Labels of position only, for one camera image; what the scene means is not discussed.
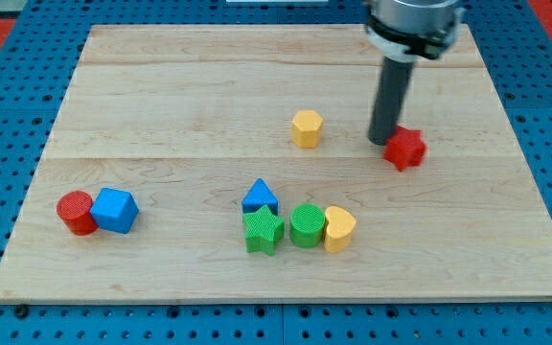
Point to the blue triangle block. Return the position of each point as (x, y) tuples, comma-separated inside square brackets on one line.
[(260, 195)]

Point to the green star block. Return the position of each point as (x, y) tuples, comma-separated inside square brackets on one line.
[(263, 230)]

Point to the wooden board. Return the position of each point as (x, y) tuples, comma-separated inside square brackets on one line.
[(187, 117)]

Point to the red star block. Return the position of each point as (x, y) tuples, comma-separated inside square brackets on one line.
[(405, 148)]

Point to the green cylinder block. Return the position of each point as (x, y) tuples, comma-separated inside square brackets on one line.
[(307, 222)]

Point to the yellow hexagon block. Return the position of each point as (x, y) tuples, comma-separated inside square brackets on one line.
[(306, 129)]

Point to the blue cube block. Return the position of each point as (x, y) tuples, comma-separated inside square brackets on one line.
[(114, 210)]

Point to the yellow heart block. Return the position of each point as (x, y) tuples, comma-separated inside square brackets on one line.
[(339, 229)]

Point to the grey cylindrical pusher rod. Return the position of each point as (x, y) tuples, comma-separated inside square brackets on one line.
[(394, 79)]

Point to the red cylinder block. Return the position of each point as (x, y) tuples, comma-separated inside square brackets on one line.
[(74, 210)]

